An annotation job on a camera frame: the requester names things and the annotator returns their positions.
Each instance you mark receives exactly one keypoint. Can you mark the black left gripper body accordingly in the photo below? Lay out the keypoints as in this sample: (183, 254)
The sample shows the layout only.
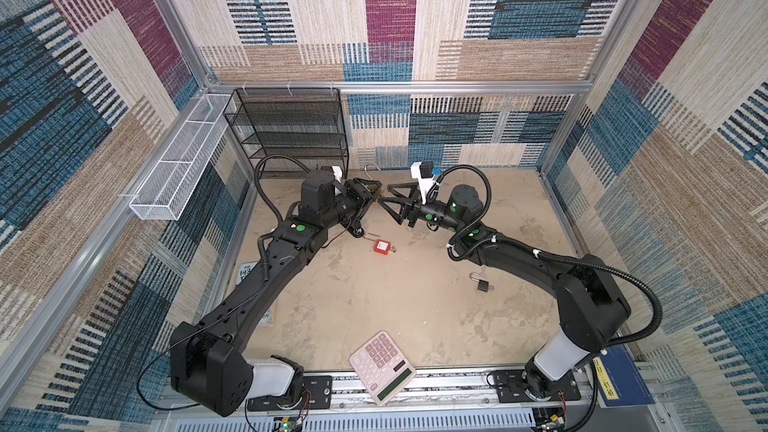
(352, 203)

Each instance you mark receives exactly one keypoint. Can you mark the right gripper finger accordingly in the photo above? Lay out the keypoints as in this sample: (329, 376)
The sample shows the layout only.
(410, 191)
(398, 209)

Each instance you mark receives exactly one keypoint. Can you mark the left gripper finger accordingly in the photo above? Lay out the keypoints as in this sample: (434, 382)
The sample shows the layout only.
(363, 191)
(361, 209)

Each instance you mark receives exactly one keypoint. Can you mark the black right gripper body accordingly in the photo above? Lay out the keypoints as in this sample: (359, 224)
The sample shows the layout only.
(413, 211)

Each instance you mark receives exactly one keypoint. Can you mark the red padlock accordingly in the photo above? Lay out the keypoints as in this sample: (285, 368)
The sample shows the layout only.
(380, 245)

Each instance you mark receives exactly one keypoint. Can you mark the brass padlock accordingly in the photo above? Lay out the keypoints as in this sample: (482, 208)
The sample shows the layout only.
(373, 185)

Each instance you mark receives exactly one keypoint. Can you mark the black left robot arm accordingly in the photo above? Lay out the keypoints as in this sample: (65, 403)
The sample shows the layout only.
(206, 358)

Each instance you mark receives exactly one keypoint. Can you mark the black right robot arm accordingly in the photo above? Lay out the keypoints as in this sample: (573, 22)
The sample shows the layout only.
(591, 307)

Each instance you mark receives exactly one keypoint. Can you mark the small black padlock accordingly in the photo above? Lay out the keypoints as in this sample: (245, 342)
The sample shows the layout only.
(483, 284)

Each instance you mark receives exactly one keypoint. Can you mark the colourful paperback book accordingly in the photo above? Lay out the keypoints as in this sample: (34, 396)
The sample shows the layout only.
(243, 272)

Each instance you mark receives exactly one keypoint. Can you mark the pink calculator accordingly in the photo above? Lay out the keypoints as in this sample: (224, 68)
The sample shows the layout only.
(382, 368)

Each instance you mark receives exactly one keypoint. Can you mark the blue book with yellow label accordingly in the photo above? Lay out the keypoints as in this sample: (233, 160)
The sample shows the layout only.
(619, 380)

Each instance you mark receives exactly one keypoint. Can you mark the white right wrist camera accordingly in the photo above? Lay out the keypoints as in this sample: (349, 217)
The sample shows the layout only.
(423, 173)

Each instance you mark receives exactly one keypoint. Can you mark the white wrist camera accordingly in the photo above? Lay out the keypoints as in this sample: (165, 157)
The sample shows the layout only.
(423, 173)
(338, 176)

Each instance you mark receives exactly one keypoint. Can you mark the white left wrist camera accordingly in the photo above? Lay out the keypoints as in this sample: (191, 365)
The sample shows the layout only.
(338, 176)

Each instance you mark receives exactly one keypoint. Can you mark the black wire shelf rack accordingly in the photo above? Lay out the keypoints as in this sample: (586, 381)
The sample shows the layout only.
(307, 124)

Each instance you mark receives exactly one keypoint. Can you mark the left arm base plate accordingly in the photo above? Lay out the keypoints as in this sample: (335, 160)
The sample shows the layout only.
(312, 392)

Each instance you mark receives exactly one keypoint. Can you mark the aluminium mounting rail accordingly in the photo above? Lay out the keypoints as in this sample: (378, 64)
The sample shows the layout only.
(432, 389)

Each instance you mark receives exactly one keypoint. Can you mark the white wire mesh basket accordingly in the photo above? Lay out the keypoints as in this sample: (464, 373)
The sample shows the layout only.
(165, 193)

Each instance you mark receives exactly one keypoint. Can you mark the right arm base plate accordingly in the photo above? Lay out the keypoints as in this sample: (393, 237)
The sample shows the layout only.
(519, 385)

